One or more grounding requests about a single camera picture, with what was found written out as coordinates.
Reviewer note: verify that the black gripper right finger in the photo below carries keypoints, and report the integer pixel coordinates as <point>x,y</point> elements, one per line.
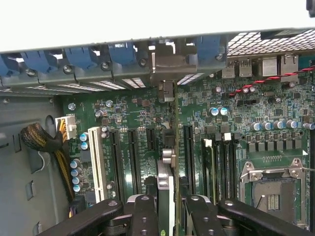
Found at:
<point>200,218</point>

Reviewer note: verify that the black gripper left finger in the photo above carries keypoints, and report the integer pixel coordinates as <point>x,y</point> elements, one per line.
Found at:
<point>144,216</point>

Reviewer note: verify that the dark RAM stick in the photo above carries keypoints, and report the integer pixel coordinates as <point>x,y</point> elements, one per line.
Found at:
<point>211,172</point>

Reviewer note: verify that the black RAM slot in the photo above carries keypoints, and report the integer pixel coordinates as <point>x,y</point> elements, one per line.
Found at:
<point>235,169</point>
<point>219,172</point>
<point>228,172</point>

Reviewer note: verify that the white PCI expansion slot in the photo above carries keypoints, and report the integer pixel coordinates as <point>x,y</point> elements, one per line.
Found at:
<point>97,162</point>

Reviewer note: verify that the CPU socket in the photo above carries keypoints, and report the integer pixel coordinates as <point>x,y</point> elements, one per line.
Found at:
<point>273,196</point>

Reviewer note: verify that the short black expansion slot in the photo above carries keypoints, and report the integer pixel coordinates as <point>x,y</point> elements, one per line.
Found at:
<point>150,138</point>

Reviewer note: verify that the green motherboard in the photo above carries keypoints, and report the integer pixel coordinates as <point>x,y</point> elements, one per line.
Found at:
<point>137,113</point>

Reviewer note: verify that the thin locking lever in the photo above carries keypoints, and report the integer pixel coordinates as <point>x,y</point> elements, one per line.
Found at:
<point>308,169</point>

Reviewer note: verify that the black open PC case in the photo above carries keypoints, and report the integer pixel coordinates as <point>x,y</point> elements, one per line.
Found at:
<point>61,78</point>

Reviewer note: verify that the blue card retention clip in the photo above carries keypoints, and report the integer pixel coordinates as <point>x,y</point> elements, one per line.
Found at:
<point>39,61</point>
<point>81,57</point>
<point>208,49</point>
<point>121,54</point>
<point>7,65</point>

